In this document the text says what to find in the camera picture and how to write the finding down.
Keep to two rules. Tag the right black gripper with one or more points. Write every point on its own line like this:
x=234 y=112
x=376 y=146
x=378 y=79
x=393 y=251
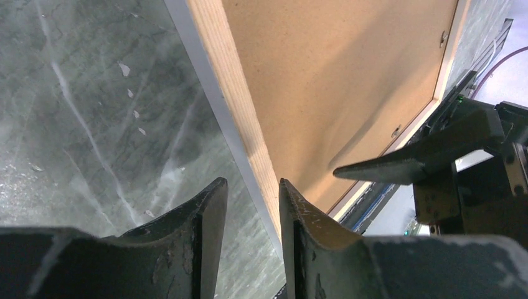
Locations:
x=488 y=197

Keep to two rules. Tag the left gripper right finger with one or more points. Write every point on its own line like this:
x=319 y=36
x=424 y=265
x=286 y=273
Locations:
x=323 y=259

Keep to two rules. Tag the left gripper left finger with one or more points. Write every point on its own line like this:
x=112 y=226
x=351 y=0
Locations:
x=176 y=255

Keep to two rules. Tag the wooden picture frame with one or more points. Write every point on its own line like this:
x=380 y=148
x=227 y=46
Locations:
x=208 y=39

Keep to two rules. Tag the brown backing board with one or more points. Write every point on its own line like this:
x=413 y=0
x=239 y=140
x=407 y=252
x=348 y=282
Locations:
x=333 y=82

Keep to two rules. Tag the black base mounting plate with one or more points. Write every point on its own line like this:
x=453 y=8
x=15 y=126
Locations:
x=372 y=201

